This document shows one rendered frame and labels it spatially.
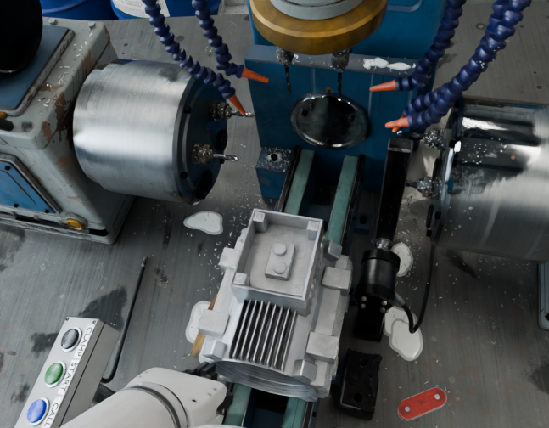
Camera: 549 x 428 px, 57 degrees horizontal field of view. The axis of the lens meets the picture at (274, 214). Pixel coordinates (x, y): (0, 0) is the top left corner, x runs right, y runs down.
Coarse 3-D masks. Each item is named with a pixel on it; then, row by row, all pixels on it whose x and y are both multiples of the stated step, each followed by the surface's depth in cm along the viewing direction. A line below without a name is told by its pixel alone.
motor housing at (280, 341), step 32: (224, 288) 75; (320, 288) 72; (256, 320) 68; (288, 320) 68; (320, 320) 71; (256, 352) 65; (288, 352) 66; (256, 384) 79; (288, 384) 78; (320, 384) 67
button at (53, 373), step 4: (52, 364) 71; (56, 364) 70; (60, 364) 70; (48, 368) 71; (52, 368) 70; (56, 368) 70; (60, 368) 70; (48, 372) 70; (52, 372) 70; (56, 372) 69; (60, 372) 69; (44, 376) 70; (48, 376) 70; (52, 376) 69; (56, 376) 69; (60, 376) 69; (48, 380) 69; (52, 380) 69; (56, 380) 69; (48, 384) 69; (52, 384) 69
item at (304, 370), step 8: (240, 240) 77; (328, 240) 74; (328, 248) 73; (336, 248) 74; (328, 256) 74; (336, 256) 74; (208, 344) 69; (216, 344) 68; (224, 344) 68; (208, 352) 67; (216, 352) 67; (224, 352) 68; (296, 360) 66; (304, 360) 65; (296, 368) 66; (304, 368) 65; (312, 368) 66; (296, 376) 65; (304, 376) 64; (312, 376) 65; (312, 400) 75
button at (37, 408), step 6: (36, 402) 68; (42, 402) 68; (30, 408) 68; (36, 408) 67; (42, 408) 67; (30, 414) 67; (36, 414) 67; (42, 414) 67; (30, 420) 67; (36, 420) 67
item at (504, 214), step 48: (480, 96) 80; (432, 144) 84; (480, 144) 72; (528, 144) 71; (432, 192) 80; (480, 192) 72; (528, 192) 70; (432, 240) 83; (480, 240) 76; (528, 240) 74
